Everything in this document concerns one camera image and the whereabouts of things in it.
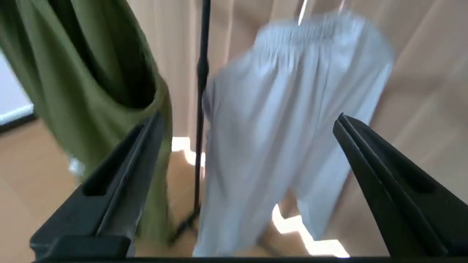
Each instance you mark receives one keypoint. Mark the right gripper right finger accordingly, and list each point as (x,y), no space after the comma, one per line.
(409,204)

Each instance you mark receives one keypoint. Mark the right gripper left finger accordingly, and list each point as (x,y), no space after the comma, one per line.
(117,193)

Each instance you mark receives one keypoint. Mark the green garment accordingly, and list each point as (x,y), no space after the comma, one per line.
(73,91)

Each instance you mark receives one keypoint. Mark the pale grey shorts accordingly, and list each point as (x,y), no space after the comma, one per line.
(274,128)

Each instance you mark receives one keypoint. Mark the black clothes rack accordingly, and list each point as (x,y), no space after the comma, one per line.
(201,109)

